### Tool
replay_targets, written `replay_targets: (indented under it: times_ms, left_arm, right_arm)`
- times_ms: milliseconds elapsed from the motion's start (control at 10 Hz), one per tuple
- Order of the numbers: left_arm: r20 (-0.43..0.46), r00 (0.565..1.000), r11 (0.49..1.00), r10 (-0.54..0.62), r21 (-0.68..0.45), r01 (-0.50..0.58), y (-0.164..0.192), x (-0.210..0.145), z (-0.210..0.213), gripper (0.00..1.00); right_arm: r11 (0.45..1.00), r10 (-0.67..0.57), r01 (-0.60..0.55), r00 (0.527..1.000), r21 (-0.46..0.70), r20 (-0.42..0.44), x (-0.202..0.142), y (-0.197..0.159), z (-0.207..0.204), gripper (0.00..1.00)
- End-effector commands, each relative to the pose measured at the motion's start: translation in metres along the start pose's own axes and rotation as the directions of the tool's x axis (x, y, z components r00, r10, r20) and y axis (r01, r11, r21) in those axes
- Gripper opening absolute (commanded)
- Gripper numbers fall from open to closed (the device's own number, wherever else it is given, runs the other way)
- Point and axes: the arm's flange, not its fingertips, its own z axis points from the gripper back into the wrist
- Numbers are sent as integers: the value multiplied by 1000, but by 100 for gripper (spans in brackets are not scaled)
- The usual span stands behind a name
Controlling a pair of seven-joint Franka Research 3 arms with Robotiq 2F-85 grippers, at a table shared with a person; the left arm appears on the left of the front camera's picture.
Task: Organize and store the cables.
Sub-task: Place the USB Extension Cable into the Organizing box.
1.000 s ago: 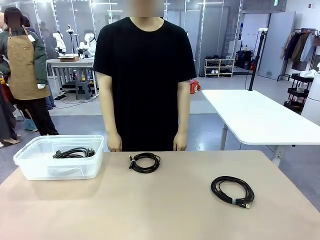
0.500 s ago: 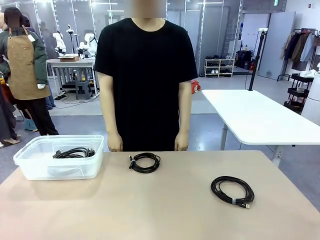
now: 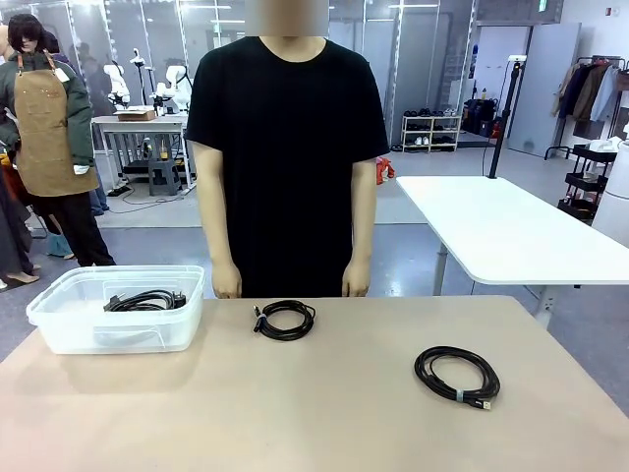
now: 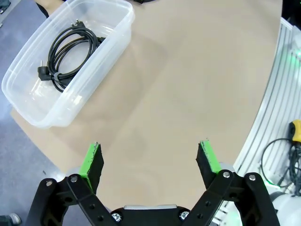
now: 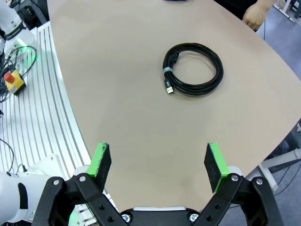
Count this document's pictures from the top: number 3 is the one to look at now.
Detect person's right hand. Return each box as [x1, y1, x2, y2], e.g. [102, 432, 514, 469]
[211, 264, 243, 300]

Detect person's left hand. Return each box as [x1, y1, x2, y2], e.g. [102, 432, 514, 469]
[342, 261, 370, 298]

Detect black braided usb cable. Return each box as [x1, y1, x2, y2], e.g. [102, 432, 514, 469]
[413, 345, 502, 413]

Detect person's right forearm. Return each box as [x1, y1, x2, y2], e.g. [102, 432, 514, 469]
[199, 196, 237, 267]

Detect person's left forearm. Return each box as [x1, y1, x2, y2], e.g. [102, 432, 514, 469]
[342, 196, 377, 266]

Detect clear plastic storage box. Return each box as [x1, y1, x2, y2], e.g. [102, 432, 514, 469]
[27, 265, 206, 355]

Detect grey plastic stool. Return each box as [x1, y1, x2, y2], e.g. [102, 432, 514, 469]
[146, 157, 182, 197]

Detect person in black t-shirt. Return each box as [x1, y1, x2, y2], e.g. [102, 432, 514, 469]
[185, 0, 390, 299]

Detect white height-adjustable table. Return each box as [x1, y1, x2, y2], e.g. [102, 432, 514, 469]
[395, 175, 629, 329]

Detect white shoe rack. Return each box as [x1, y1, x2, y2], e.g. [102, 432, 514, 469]
[401, 115, 463, 152]

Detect grey metal workbench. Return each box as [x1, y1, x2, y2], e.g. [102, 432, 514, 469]
[91, 115, 196, 191]

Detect black luggage bags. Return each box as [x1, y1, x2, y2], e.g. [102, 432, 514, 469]
[464, 97, 497, 138]

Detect black stand with white head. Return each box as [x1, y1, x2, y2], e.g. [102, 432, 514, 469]
[130, 47, 148, 107]

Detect black utility cart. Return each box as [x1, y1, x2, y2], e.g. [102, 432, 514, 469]
[557, 143, 618, 220]

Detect grey partition panel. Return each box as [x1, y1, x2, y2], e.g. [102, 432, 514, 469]
[505, 23, 582, 157]

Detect coat rack with clothes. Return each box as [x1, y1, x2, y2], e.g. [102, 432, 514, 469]
[543, 55, 629, 161]

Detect thin black coiled cable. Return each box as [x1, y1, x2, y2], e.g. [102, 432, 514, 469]
[253, 299, 318, 341]

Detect black camera pole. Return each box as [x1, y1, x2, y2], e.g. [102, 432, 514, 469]
[486, 55, 528, 179]

